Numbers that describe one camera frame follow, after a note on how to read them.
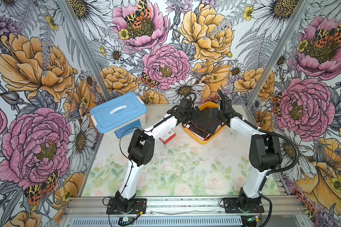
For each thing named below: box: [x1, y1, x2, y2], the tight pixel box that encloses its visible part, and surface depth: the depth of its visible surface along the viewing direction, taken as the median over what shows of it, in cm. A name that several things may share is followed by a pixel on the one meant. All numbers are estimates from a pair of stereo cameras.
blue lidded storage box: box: [89, 92, 148, 140], surface depth 96 cm
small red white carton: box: [159, 129, 177, 145], surface depth 100 cm
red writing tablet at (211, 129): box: [201, 119, 221, 135], surface depth 106 cm
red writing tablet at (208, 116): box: [190, 106, 220, 131], surface depth 106 cm
